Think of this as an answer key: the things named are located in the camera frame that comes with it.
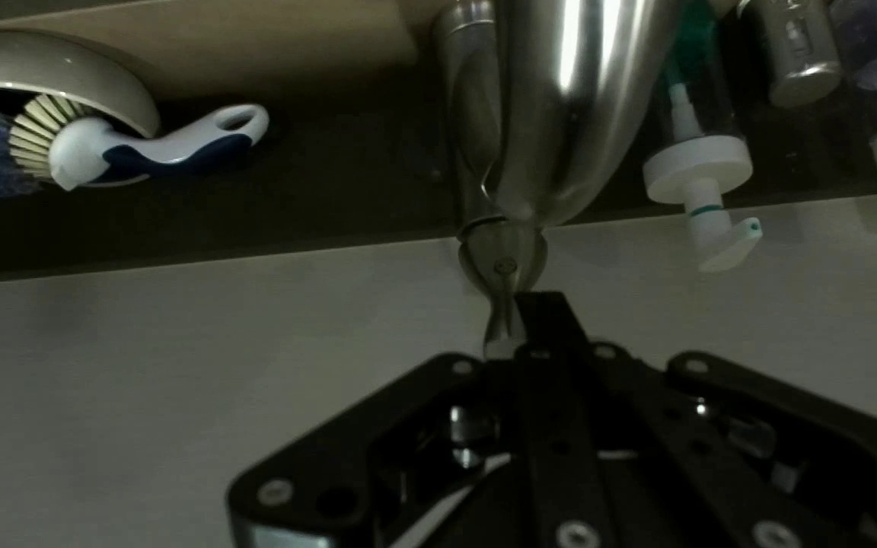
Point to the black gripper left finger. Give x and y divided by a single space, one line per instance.
296 477

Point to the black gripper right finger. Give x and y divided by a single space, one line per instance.
762 446

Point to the green soap pump dispenser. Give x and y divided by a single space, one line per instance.
699 169

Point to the small metal cup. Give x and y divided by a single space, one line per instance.
800 63

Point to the steel kitchen faucet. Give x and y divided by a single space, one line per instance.
579 103

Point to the white brush holder dish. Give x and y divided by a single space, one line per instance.
52 70

